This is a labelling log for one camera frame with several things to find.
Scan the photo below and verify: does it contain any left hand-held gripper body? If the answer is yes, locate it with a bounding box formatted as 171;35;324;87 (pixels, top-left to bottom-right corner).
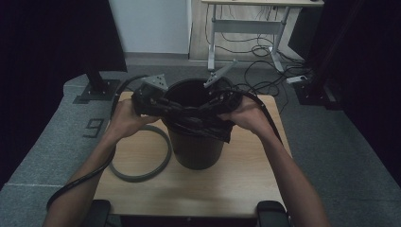
131;74;168;116

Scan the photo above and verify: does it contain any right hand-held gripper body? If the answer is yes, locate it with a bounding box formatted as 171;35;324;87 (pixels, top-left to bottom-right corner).
202;59;244;113

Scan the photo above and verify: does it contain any dark ribbed trash bin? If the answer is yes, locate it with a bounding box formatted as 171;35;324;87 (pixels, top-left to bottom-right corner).
162;78;235;171

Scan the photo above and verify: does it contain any grey plastic bin ring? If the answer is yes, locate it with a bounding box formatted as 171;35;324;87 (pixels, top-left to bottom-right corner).
108;124;173;183

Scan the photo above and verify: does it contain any person's right hand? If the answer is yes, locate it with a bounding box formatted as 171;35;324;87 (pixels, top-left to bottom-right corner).
217;96;275;138

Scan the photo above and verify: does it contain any person's left hand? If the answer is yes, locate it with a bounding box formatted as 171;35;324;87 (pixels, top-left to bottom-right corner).
108;97;160;140

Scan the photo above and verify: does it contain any black stand base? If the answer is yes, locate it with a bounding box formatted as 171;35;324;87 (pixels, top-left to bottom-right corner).
73;64;121;105

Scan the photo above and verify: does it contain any white power strip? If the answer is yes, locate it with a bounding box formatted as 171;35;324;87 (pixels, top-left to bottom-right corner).
286;75;308;85

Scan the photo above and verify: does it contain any white-legged wooden desk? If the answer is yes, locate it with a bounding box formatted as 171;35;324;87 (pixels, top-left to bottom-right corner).
201;0;325;73

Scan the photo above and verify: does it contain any white panel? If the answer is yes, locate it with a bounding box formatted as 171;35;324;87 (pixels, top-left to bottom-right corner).
108;0;193;55

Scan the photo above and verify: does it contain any dark stand base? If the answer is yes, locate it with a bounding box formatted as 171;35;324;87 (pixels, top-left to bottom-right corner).
292;77;344;112

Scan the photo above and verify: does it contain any dark curtain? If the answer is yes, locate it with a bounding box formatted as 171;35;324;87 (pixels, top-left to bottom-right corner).
0;0;128;190
288;0;401;178

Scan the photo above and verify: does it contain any black chair armrest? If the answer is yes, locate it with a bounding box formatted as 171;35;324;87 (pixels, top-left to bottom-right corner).
84;199;112;227
256;201;291;227

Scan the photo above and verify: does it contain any black looped floor cable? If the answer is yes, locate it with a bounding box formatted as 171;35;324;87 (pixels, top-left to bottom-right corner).
235;59;315;114

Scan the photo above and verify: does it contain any black hanging desk cable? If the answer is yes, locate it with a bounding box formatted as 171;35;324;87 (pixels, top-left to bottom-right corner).
204;4;277;59

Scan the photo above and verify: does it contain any left hand-held gripper cable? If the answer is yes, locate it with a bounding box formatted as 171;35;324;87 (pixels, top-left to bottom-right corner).
46;74;149;212

